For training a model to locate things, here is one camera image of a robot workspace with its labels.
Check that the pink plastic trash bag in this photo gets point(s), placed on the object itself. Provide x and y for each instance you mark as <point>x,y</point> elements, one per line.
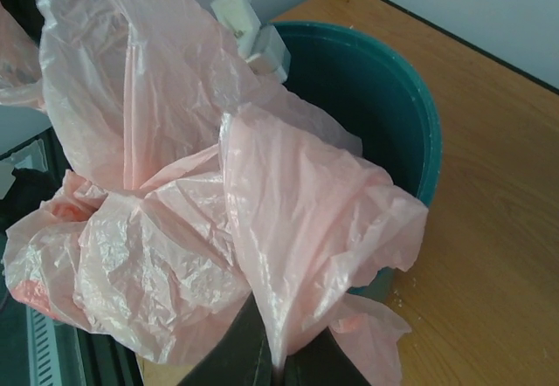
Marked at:
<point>196,183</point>

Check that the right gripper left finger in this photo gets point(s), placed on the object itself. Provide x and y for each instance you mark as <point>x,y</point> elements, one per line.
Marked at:
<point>241,358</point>

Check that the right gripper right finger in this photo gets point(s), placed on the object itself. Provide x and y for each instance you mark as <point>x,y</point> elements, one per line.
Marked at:
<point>322,363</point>

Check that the teal plastic trash bin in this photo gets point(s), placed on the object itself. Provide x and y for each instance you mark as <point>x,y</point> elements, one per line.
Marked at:
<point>375,94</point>

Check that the light blue cable duct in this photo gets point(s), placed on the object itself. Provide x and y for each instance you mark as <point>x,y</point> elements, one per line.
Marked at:
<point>43,355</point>

